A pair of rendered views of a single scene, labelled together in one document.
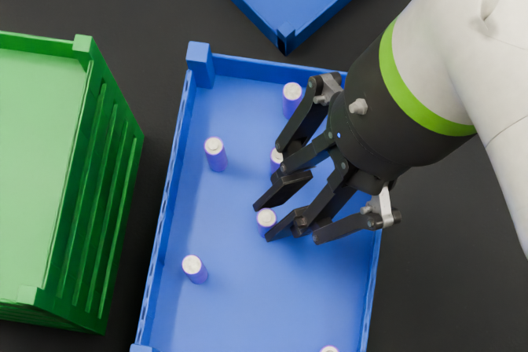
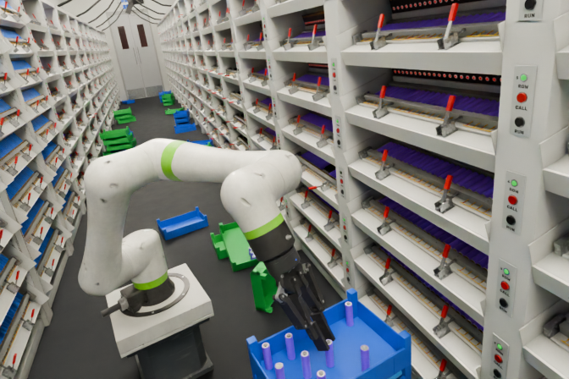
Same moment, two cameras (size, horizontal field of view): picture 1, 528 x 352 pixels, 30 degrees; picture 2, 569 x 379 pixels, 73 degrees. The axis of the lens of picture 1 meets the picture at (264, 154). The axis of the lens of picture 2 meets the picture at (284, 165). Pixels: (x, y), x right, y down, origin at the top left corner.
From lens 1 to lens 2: 0.83 m
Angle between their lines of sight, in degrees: 81
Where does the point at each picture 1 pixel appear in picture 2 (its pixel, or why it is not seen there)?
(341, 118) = (291, 257)
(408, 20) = (263, 211)
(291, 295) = (342, 343)
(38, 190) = not seen: outside the picture
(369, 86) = (282, 232)
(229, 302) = not seen: hidden behind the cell
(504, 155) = (285, 175)
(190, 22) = not seen: outside the picture
